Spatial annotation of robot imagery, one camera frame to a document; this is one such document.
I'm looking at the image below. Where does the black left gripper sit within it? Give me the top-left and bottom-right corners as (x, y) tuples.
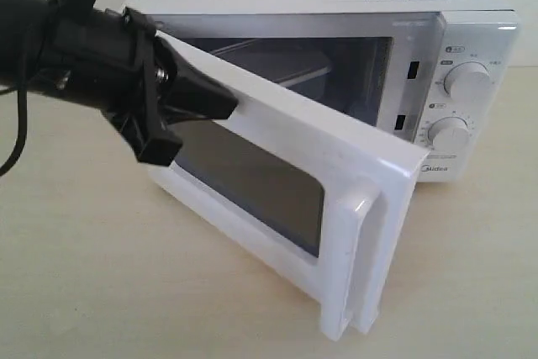
(40, 8), (238, 166)

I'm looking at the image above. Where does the white lidded plastic container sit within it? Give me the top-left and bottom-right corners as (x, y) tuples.
(210, 39), (331, 88)

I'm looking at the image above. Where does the white microwave door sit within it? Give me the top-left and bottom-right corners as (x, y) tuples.
(149, 39), (428, 340)

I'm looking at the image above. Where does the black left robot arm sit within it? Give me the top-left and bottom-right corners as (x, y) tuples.
(1, 0), (238, 166)

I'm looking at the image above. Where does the white Midea microwave oven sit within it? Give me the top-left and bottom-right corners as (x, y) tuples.
(132, 0), (519, 182)

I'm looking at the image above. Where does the lower white timer knob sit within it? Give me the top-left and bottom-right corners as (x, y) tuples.
(427, 117), (470, 152)

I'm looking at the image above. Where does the upper white control knob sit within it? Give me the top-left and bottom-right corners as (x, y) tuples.
(444, 62), (493, 103)

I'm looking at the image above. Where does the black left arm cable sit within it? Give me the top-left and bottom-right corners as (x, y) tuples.
(0, 0), (55, 177)

